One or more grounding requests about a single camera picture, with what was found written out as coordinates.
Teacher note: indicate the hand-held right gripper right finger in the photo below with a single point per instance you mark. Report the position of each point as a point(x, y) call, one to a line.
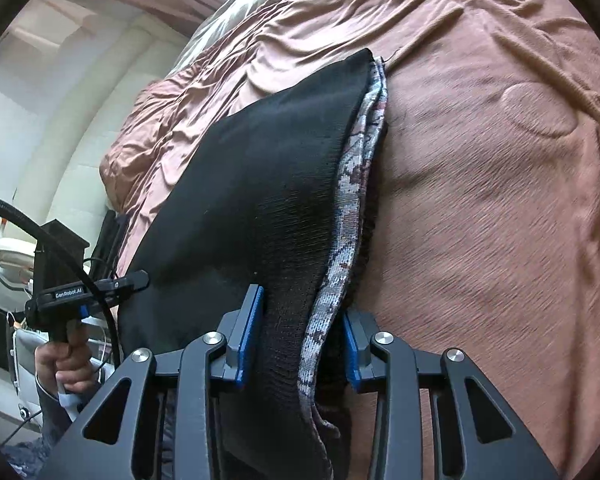
point(351, 350)

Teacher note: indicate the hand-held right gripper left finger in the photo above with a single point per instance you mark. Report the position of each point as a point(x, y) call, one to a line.
point(250, 335)

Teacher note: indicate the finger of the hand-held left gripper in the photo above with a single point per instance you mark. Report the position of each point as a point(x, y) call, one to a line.
point(125, 282)

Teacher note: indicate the black pants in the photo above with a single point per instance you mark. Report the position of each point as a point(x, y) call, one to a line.
point(240, 175)

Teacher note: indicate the person's left forearm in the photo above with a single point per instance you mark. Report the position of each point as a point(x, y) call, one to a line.
point(49, 405)

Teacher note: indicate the person's left hand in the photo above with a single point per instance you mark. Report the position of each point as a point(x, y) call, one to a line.
point(67, 370)

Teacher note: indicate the black stand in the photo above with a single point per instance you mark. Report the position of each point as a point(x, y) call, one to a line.
point(62, 245)

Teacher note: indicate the beige cushion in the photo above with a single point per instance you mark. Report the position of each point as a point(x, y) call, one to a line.
point(12, 250)

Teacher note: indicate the blue patterned cloth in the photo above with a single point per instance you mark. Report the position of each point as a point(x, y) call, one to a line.
point(27, 460)

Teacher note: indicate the white pillow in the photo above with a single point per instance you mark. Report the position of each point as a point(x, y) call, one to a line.
point(240, 10)

